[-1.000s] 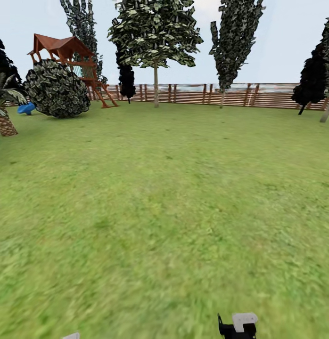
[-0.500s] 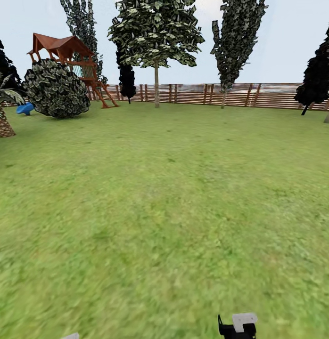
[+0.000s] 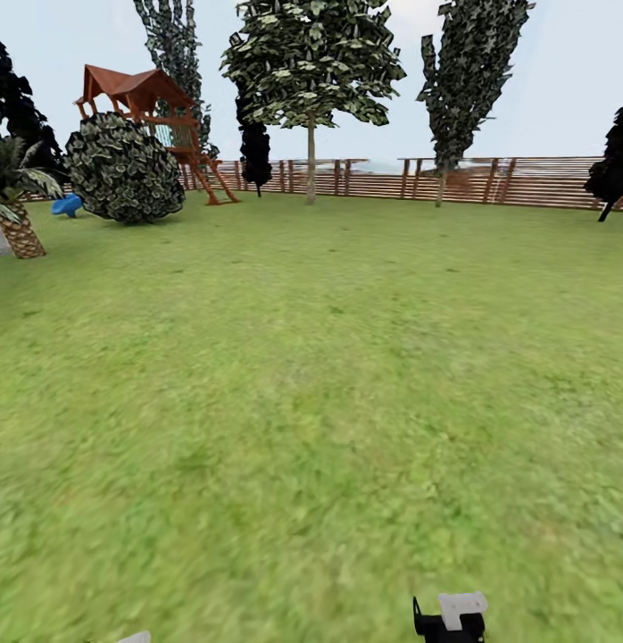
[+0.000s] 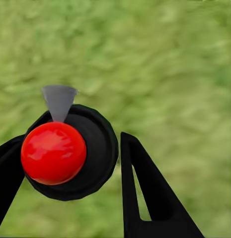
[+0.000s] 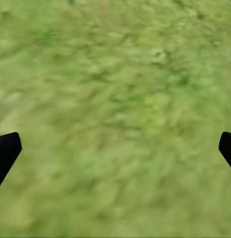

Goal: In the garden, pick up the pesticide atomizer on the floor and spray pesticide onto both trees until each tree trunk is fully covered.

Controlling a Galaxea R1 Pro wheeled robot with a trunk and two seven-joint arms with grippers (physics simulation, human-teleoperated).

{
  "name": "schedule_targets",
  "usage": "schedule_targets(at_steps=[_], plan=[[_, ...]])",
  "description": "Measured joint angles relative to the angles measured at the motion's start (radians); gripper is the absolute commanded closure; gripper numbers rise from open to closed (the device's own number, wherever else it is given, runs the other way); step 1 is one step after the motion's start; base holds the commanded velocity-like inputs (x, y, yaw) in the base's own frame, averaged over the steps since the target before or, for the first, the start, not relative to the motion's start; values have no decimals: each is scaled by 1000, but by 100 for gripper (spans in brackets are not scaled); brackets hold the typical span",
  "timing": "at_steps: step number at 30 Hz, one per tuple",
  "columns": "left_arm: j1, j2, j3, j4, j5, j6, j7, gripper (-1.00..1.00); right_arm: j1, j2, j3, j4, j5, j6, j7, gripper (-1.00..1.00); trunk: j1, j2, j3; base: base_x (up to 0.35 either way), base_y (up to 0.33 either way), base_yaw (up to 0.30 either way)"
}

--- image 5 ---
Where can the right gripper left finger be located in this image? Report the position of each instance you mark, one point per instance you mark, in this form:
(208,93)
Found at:
(10,148)

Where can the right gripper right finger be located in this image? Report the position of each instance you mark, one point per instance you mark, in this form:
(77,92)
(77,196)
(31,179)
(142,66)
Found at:
(225,146)

